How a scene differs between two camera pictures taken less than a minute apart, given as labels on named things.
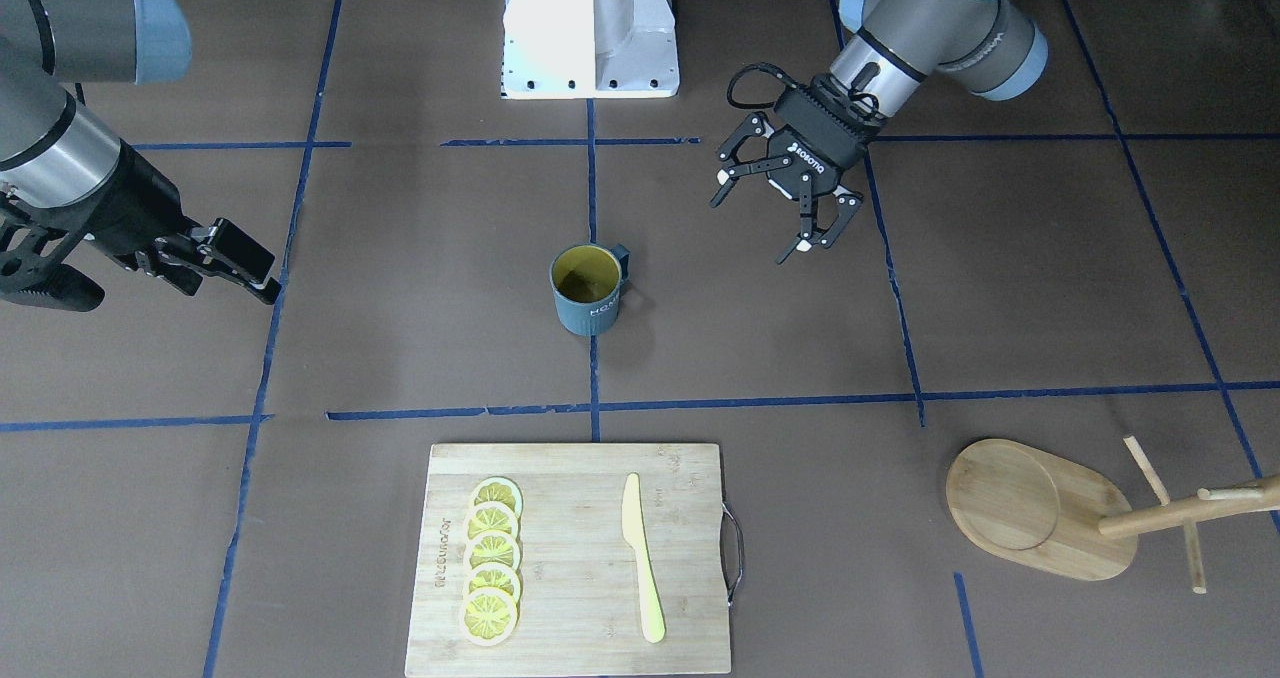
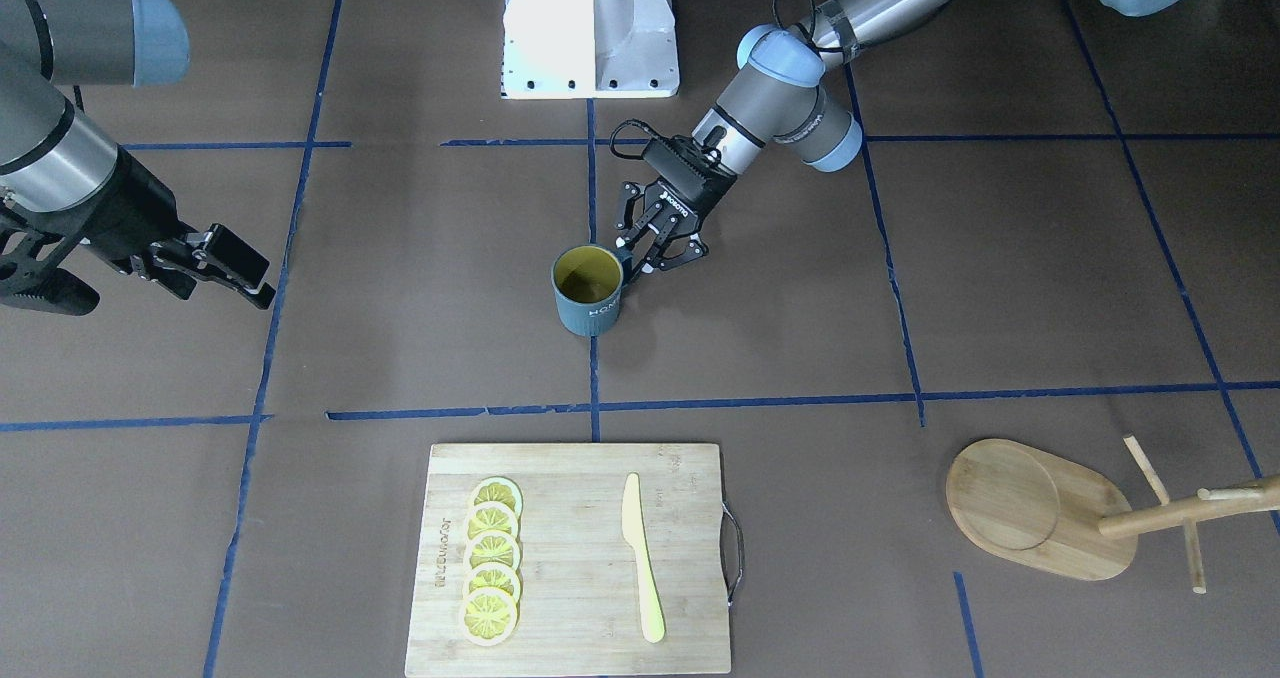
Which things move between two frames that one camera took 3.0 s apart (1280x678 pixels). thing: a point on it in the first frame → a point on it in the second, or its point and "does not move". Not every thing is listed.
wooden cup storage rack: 1060,516 does not move
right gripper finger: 755,125 → 629,225
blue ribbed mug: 586,282 does not move
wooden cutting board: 580,606 does not move
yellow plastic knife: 633,531 does not move
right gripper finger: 848,202 → 667,254
